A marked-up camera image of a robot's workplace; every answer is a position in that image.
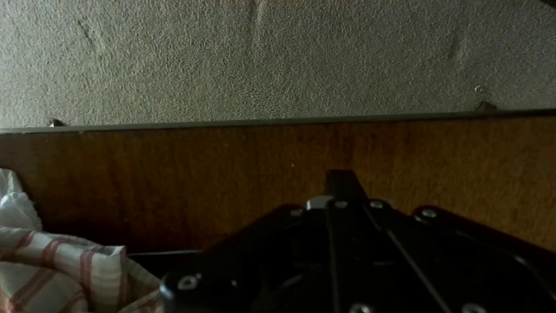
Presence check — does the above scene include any red striped white cloth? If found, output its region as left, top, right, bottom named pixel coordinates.
left=0, top=167, right=169, bottom=313

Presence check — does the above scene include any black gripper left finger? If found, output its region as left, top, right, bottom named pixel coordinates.
left=159, top=169, right=345, bottom=313

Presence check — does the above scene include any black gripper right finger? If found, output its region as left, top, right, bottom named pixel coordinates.
left=341, top=169, right=556, bottom=313

